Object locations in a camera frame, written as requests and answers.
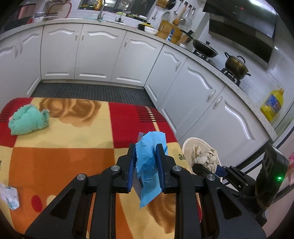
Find beige paper ball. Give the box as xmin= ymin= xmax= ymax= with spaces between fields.
xmin=191 ymin=144 xmax=219 ymax=173

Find blue snack bag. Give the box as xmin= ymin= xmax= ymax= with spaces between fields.
xmin=134 ymin=131 xmax=168 ymax=208

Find green towel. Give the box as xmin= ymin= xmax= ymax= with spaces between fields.
xmin=8 ymin=104 xmax=50 ymax=135

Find beige trash bin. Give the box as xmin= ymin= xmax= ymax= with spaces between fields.
xmin=182 ymin=137 xmax=222 ymax=174

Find kitchen faucet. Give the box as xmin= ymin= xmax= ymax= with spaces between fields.
xmin=97 ymin=0 xmax=106 ymax=20

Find kitchen window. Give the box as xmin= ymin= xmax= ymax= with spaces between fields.
xmin=78 ymin=0 xmax=155 ymax=16

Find colourful rose blanket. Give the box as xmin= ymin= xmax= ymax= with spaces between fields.
xmin=1 ymin=98 xmax=189 ymax=233

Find white lower cabinets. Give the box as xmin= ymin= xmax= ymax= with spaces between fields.
xmin=1 ymin=19 xmax=277 ymax=165

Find yellow oil bottle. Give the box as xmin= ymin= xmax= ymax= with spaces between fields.
xmin=260 ymin=86 xmax=284 ymax=122

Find crumpled teal printed wrapper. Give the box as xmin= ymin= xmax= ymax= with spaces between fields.
xmin=1 ymin=183 xmax=19 ymax=210

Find bronze stock pot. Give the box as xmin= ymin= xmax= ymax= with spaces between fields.
xmin=224 ymin=52 xmax=251 ymax=80

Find black wok with lid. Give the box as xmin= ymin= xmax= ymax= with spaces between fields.
xmin=180 ymin=30 xmax=218 ymax=58

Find range hood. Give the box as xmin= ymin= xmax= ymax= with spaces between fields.
xmin=203 ymin=0 xmax=277 ymax=68

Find wooden cutting board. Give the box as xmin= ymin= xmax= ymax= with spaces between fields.
xmin=156 ymin=20 xmax=183 ymax=44

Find red rice cooker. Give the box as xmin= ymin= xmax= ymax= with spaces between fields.
xmin=5 ymin=1 xmax=36 ymax=25

